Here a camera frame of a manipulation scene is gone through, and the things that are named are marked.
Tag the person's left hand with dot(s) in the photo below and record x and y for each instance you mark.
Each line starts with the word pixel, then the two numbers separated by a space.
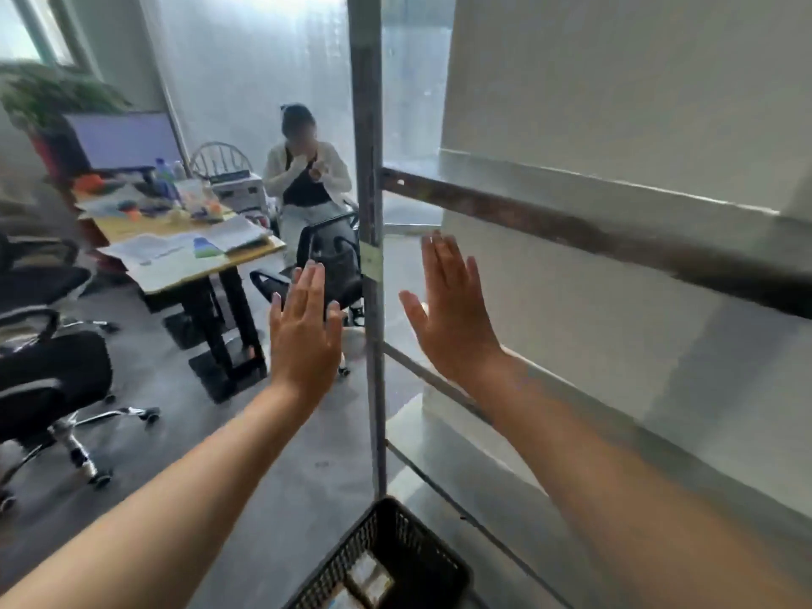
pixel 304 348

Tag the person's right hand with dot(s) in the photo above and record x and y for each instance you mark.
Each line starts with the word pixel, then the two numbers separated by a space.
pixel 457 329

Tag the person's left forearm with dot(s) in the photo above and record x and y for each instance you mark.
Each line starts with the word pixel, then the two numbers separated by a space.
pixel 158 526

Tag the clear plastic water bottle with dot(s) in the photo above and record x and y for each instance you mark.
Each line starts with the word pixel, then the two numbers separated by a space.
pixel 164 180

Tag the black plastic basket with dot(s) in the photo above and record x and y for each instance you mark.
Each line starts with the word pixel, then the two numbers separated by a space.
pixel 425 558

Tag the light wooden desk black legs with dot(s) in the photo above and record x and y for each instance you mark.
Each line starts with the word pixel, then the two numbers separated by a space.
pixel 216 348

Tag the computer monitor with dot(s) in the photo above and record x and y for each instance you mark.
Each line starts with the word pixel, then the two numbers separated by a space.
pixel 120 142

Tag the scattered white documents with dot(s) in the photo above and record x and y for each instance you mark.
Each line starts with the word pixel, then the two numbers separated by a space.
pixel 158 253

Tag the grey metal shelf rack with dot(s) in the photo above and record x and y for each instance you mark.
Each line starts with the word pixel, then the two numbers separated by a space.
pixel 368 152

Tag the potted green plant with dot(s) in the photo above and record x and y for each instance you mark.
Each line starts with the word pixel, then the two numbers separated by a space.
pixel 57 95

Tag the grey desktop printer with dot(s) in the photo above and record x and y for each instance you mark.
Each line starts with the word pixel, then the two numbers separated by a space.
pixel 241 193

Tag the window with white blinds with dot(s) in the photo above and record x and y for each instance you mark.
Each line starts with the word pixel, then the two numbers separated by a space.
pixel 19 25

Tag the white foam panel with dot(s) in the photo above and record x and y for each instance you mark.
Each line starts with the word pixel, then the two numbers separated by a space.
pixel 602 88

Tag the black office chair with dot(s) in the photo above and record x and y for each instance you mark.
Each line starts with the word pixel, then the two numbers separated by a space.
pixel 336 260
pixel 38 285
pixel 57 367

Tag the pale green paper label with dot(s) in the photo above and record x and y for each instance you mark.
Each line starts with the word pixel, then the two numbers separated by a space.
pixel 371 260

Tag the large frosted glass window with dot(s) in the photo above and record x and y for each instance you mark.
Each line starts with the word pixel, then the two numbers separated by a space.
pixel 241 69

